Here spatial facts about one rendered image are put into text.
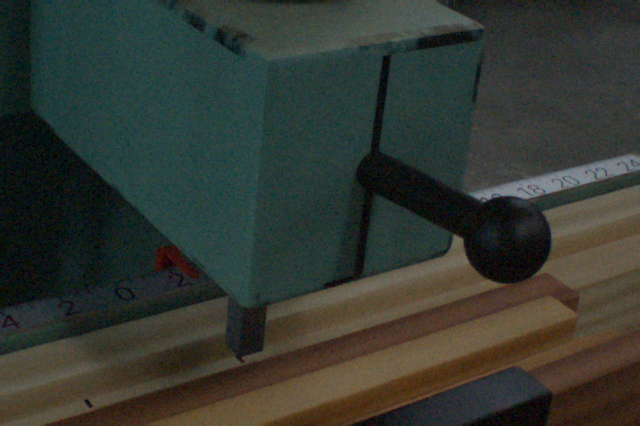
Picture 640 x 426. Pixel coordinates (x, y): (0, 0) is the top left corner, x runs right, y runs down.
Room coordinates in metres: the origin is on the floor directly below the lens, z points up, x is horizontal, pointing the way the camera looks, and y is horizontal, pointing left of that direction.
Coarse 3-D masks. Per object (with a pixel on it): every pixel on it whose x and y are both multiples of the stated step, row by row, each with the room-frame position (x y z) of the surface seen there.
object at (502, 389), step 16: (512, 368) 0.27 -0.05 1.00; (464, 384) 0.26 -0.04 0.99; (480, 384) 0.26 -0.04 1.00; (496, 384) 0.26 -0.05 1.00; (512, 384) 0.26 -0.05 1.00; (528, 384) 0.26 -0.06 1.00; (416, 400) 0.25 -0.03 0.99; (432, 400) 0.25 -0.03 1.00; (448, 400) 0.25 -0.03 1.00; (464, 400) 0.25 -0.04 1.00; (480, 400) 0.25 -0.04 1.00; (496, 400) 0.25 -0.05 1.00; (512, 400) 0.25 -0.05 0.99; (528, 400) 0.25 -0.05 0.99; (544, 400) 0.26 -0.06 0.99; (384, 416) 0.24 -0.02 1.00; (400, 416) 0.24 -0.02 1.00; (416, 416) 0.24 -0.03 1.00; (432, 416) 0.24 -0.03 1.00; (448, 416) 0.24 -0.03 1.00; (464, 416) 0.24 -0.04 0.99; (480, 416) 0.24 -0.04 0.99; (496, 416) 0.25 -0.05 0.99; (512, 416) 0.25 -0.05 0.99; (528, 416) 0.25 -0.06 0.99; (544, 416) 0.26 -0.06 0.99
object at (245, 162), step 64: (64, 0) 0.35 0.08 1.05; (128, 0) 0.32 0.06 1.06; (192, 0) 0.30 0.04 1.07; (256, 0) 0.31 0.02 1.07; (320, 0) 0.31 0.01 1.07; (384, 0) 0.32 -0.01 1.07; (64, 64) 0.35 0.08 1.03; (128, 64) 0.32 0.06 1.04; (192, 64) 0.29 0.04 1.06; (256, 64) 0.27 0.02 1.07; (320, 64) 0.28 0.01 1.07; (384, 64) 0.29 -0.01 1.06; (448, 64) 0.30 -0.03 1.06; (64, 128) 0.35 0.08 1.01; (128, 128) 0.32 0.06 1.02; (192, 128) 0.29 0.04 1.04; (256, 128) 0.27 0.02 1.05; (320, 128) 0.28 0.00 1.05; (384, 128) 0.29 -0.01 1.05; (448, 128) 0.31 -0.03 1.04; (128, 192) 0.32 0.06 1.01; (192, 192) 0.29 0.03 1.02; (256, 192) 0.27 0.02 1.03; (320, 192) 0.28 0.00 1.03; (192, 256) 0.29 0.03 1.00; (256, 256) 0.27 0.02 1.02; (320, 256) 0.28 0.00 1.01; (384, 256) 0.30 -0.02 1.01
